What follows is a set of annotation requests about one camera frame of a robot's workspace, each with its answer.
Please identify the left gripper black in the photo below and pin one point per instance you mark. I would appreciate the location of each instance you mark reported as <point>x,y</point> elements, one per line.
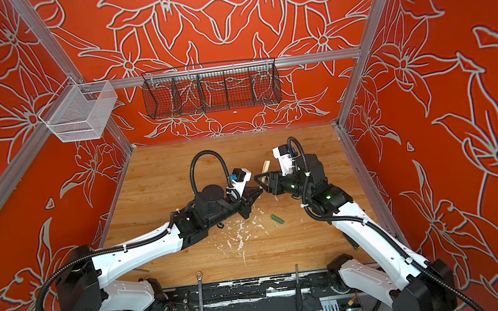
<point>247,200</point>

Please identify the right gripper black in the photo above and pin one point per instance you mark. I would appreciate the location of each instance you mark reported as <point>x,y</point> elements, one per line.
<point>274,176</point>

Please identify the green pen cap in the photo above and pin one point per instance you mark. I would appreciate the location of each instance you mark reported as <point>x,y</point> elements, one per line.
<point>277,219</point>

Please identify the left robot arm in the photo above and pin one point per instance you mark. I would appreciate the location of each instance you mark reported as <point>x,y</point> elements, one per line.
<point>90,279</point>

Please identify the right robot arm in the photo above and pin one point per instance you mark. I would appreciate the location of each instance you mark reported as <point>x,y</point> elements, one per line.
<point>405,280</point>

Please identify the black clamp bar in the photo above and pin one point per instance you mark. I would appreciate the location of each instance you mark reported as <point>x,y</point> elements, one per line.
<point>298,297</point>

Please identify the silver wrench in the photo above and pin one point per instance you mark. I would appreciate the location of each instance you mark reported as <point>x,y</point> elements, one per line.
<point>199,276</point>

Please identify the clear plastic bin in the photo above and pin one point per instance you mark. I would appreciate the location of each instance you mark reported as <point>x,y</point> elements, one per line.
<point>79,112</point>

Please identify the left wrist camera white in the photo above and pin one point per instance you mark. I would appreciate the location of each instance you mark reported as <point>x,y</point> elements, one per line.
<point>237,183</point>

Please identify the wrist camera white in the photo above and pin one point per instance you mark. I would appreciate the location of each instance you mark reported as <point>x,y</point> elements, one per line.
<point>284,155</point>
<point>237,183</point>

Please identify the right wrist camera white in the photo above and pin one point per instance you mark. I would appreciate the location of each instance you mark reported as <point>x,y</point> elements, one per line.
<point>284,155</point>

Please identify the black mounting base plate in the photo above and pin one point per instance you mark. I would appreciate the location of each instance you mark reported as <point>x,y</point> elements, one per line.
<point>267,293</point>

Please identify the black wire basket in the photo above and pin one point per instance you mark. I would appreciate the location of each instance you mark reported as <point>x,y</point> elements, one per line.
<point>209,89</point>

